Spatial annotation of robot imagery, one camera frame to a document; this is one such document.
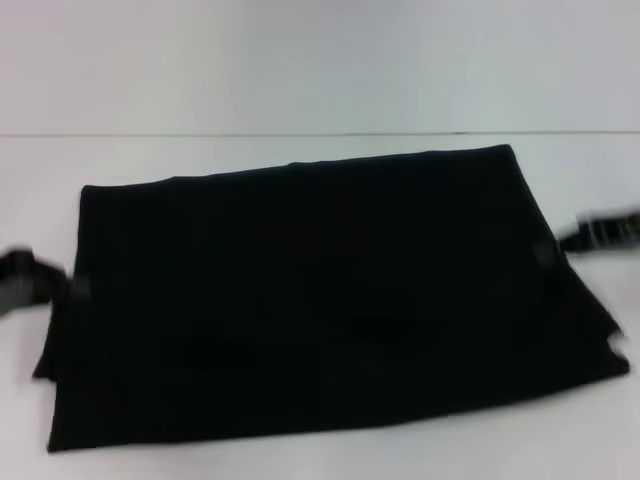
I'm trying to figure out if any black t-shirt with FREE print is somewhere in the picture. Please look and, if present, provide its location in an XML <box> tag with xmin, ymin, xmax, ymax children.
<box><xmin>32</xmin><ymin>143</ymin><xmax>632</xmax><ymax>454</ymax></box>

